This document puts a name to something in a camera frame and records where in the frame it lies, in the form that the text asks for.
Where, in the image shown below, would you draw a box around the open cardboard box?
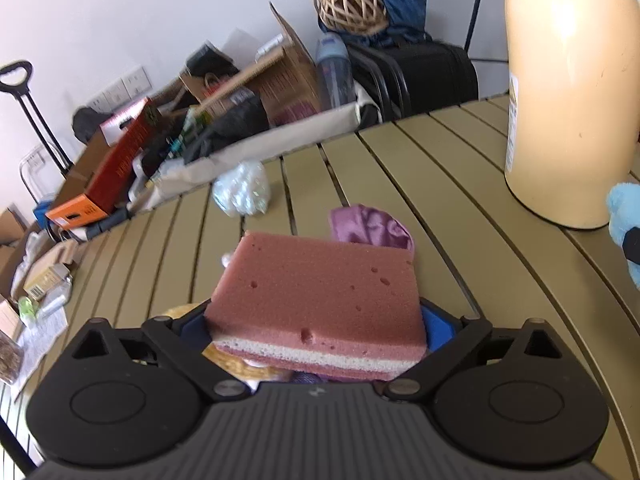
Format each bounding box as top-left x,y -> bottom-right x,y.
180,2 -> 326,128

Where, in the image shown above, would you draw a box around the black wagon handle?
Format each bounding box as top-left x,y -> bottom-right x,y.
0,60 -> 73,178

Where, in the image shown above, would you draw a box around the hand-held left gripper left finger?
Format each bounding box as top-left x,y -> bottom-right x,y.
70,305 -> 251,402

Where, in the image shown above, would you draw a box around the pink sponge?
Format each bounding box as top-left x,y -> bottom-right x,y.
202,230 -> 428,381

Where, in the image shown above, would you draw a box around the crumpled clear plastic bag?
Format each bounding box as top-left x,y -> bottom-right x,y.
212,161 -> 271,218

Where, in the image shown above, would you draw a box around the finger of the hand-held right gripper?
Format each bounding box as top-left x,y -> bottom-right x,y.
621,227 -> 640,266

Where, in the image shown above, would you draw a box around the black plastic bag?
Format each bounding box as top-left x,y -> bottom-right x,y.
182,95 -> 271,161

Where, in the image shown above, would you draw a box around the clear snack jar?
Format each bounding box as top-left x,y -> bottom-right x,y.
0,332 -> 26,386

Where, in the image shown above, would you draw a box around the cream sponge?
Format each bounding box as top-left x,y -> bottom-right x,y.
167,302 -> 292,384

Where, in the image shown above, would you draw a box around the beige canvas wagon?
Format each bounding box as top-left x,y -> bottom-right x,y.
65,87 -> 386,241

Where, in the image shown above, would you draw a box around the wicker ball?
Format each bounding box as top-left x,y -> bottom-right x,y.
314,0 -> 388,36

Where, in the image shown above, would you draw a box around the black suitcase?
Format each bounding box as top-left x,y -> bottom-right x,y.
345,39 -> 479,121

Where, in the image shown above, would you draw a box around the red box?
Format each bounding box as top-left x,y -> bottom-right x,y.
85,97 -> 163,213

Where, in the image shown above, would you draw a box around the brown cardboard box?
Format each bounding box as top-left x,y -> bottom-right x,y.
0,205 -> 32,281

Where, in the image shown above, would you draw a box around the black cap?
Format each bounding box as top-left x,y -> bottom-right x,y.
72,107 -> 113,143

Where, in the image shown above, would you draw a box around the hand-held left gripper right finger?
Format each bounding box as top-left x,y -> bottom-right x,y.
384,297 -> 567,403

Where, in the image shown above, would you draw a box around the clear water bottle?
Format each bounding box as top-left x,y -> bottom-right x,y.
316,35 -> 357,109

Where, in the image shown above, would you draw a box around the teal plush toy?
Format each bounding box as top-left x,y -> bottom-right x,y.
606,182 -> 640,291

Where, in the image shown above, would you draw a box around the cream jug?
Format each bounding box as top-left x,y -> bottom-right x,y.
504,0 -> 640,231

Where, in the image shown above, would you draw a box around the orange box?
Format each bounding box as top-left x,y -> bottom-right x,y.
45,195 -> 111,228

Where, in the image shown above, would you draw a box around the white wall sockets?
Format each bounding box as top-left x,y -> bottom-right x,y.
87,65 -> 151,111

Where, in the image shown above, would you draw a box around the purple satin cloth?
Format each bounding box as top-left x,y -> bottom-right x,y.
328,203 -> 416,253

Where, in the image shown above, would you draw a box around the small kraft box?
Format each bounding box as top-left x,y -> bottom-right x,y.
22,262 -> 71,301

